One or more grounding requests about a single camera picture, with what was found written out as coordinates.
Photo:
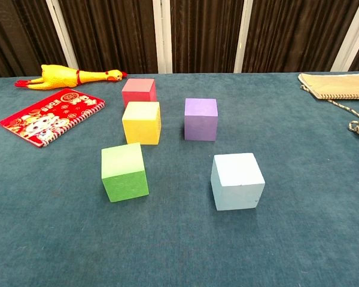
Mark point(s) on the green foam cube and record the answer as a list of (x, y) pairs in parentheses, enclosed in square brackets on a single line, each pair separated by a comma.
[(124, 176)]

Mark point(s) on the yellow rubber chicken toy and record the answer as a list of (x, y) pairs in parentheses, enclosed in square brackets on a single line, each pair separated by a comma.
[(60, 77)]

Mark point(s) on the light blue foam cube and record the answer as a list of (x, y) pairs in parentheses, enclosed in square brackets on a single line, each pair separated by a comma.
[(236, 182)]

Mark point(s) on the brown kraft spiral notebook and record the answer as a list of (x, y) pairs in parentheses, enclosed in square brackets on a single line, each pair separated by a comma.
[(338, 85)]

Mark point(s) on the purple foam cube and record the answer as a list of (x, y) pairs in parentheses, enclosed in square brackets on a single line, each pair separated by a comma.
[(200, 119)]

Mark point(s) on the red spiral notebook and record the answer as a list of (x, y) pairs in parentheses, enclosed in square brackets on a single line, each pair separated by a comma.
[(51, 116)]

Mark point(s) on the dark brown curtain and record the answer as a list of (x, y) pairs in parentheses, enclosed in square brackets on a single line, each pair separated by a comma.
[(116, 36)]

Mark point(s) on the yellow foam cube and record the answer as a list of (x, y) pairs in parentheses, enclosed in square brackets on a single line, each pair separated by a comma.
[(140, 125)]

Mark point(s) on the red foam cube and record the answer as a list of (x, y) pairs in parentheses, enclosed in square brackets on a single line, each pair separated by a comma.
[(137, 89)]

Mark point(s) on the white partition frame post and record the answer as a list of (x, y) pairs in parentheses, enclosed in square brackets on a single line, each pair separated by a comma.
[(243, 36), (60, 33), (161, 36), (353, 36)]

